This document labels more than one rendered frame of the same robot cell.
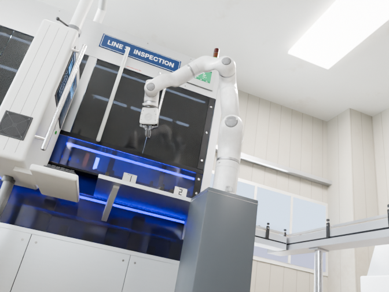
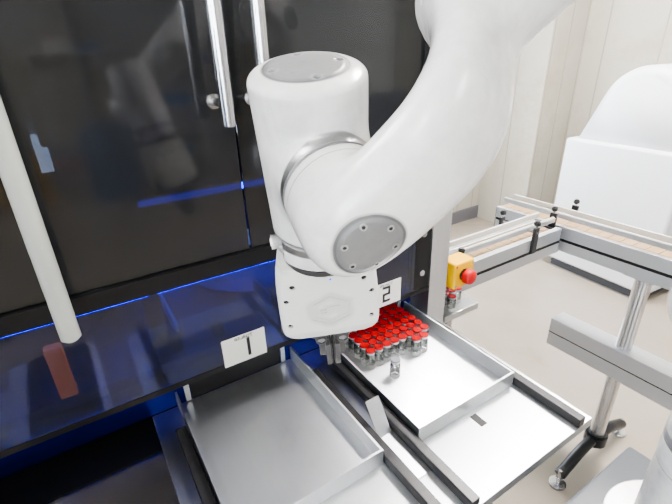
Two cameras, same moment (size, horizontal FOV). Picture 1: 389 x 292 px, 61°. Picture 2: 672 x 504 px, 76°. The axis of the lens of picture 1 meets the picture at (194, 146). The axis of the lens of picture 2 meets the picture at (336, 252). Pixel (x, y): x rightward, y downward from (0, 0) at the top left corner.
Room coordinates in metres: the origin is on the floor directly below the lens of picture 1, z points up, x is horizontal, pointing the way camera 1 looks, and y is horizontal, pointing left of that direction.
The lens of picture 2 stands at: (1.32, 0.39, 1.52)
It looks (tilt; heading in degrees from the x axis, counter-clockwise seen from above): 25 degrees down; 343
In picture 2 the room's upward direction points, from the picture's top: 2 degrees counter-clockwise
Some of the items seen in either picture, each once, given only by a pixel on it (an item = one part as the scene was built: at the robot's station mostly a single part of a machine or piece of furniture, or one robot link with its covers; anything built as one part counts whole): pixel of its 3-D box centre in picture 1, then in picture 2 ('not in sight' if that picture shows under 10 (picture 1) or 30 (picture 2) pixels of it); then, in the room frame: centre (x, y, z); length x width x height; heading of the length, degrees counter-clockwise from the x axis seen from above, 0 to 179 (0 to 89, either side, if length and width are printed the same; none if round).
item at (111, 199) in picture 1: (109, 204); not in sight; (1.82, 0.40, 0.80); 0.34 x 0.03 x 0.13; 15
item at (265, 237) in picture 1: (241, 229); (481, 249); (2.39, -0.44, 0.92); 0.69 x 0.15 x 0.16; 105
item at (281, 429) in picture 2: not in sight; (270, 425); (1.92, 0.34, 0.90); 0.34 x 0.26 x 0.04; 15
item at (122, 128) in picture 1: (118, 105); (42, 76); (1.97, 0.56, 1.51); 0.47 x 0.01 x 0.59; 105
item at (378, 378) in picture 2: not in sight; (410, 358); (2.00, 0.01, 0.90); 0.34 x 0.26 x 0.04; 15
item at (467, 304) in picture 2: not in sight; (443, 301); (2.23, -0.20, 0.87); 0.14 x 0.13 x 0.02; 15
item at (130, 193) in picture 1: (156, 203); (367, 420); (1.89, 0.16, 0.87); 0.70 x 0.48 x 0.02; 105
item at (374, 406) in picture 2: not in sight; (395, 435); (1.81, 0.14, 0.91); 0.14 x 0.03 x 0.06; 15
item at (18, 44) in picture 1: (36, 79); not in sight; (1.83, 1.08, 1.51); 0.49 x 0.01 x 0.59; 105
